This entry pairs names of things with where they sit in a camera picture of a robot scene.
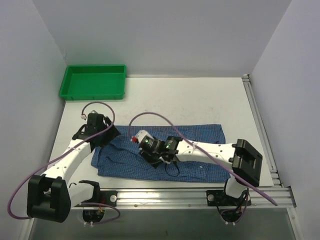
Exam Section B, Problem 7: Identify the blue checked long sleeve shirt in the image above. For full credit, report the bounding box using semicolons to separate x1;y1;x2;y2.
91;125;230;183

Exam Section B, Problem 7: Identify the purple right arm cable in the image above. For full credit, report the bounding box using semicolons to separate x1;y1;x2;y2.
127;112;278;207

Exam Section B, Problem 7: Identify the aluminium right side rail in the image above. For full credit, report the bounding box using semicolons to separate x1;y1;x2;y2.
242;74;284;188

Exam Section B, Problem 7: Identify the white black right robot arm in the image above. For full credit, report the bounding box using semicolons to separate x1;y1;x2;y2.
133;130;263;188

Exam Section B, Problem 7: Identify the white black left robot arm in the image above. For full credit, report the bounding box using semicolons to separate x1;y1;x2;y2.
26;112;120;223

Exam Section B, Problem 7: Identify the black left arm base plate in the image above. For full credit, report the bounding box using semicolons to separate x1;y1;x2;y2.
80;190;118;207

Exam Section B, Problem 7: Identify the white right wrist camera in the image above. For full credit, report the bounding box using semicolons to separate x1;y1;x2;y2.
131;129;153;144

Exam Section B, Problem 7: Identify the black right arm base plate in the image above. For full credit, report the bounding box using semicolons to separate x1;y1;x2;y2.
205;188;248;207

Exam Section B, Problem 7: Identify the green plastic tray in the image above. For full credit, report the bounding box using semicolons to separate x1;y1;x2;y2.
59;64;127;101

